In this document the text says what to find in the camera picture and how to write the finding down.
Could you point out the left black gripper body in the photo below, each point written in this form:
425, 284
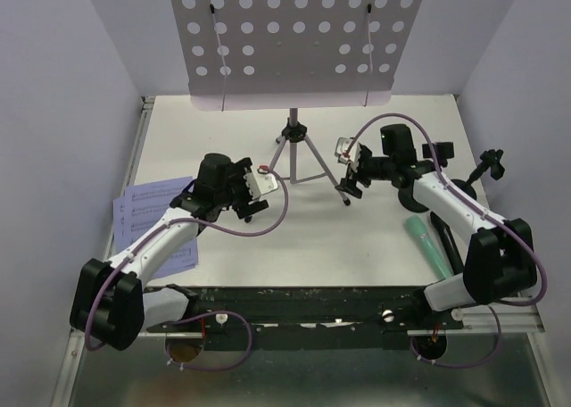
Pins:
238, 196

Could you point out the black microphone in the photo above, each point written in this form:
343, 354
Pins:
448, 243

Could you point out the silver tripod music stand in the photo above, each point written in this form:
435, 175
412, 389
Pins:
289, 54

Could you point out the black microphone stand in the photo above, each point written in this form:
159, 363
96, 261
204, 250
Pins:
490, 160
444, 152

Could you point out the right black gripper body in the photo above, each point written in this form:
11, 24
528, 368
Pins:
371, 169

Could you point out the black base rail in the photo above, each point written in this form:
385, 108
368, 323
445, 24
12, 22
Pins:
304, 318

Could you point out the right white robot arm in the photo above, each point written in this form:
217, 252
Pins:
499, 261

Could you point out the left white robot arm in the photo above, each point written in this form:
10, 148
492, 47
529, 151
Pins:
111, 305

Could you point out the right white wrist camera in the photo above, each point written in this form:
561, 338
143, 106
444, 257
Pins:
347, 152

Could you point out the green toy microphone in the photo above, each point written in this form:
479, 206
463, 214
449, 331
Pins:
418, 231

